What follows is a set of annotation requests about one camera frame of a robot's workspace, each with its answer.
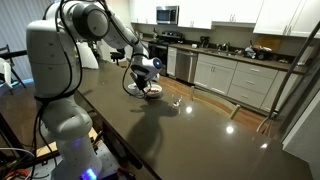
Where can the white ceramic bowl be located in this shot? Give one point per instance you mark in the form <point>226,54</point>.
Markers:
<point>153,95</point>

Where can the black kitchen stove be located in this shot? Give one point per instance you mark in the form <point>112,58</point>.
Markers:
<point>159,47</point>

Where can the black coffee maker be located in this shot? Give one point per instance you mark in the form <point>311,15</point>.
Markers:
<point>204,41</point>

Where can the stainless dishwasher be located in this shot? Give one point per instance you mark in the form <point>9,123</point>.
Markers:
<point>186,62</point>

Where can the black office chair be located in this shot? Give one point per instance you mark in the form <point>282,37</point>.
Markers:
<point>116,56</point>

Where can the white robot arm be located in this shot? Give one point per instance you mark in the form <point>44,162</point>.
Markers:
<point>57,72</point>

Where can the black camera tripod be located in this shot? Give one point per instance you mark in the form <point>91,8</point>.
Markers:
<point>9,55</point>

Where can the mixed nuts and fruit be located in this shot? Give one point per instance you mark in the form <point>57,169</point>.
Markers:
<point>153,90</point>

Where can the wooden chair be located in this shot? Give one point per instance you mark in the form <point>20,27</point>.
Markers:
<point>217,103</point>

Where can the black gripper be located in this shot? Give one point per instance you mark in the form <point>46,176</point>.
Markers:
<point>141,83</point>

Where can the stainless microwave oven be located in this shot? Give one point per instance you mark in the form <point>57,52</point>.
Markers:
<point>167,14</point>

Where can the clear drinking glass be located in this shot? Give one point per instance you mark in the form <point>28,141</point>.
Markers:
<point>176,100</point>

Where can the small white cup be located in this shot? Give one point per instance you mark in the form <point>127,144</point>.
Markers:
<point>132,88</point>

